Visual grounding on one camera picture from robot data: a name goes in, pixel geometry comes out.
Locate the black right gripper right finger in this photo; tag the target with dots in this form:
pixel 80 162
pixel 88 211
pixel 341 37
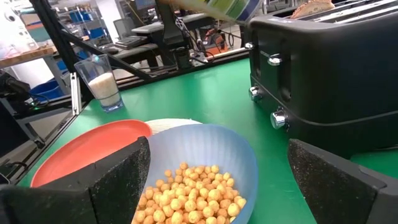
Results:
pixel 342 193

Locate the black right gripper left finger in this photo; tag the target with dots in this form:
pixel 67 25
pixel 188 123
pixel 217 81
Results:
pixel 77 199

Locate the brown toast slice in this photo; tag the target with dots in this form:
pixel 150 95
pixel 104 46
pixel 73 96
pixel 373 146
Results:
pixel 311 7

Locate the panda puffs cereal box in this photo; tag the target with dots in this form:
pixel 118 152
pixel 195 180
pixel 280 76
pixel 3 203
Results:
pixel 239 7

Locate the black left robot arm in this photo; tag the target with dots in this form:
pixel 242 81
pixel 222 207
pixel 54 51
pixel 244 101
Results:
pixel 169 28

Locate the orange plate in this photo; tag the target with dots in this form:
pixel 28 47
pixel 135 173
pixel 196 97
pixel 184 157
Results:
pixel 93 146

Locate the orange cereal puffs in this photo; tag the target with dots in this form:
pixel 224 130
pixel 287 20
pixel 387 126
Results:
pixel 186 202

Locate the glass of milk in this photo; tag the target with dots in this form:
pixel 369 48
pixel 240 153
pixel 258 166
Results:
pixel 104 90

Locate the blue plastic bin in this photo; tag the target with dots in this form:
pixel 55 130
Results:
pixel 79 16
pixel 46 90
pixel 97 32

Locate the black four-slot toaster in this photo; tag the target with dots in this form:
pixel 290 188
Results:
pixel 326 77

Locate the light blue bowl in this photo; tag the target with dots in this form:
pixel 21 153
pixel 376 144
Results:
pixel 202 146

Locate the wooden workbench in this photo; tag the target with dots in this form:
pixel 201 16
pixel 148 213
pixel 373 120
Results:
pixel 25 56

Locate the green table mat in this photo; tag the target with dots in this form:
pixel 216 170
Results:
pixel 202 93

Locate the black keyboard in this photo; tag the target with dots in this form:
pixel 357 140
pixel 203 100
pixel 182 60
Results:
pixel 130 42

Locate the grey office chair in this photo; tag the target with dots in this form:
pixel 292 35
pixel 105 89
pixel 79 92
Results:
pixel 124 26

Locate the white machine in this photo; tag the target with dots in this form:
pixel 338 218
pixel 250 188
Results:
pixel 15 25

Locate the grey desk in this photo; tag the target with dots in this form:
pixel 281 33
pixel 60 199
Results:
pixel 149 28

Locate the orange tool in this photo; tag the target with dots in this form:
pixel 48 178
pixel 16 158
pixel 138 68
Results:
pixel 216 43

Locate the black aluminium table frame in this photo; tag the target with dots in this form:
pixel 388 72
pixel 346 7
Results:
pixel 56 34

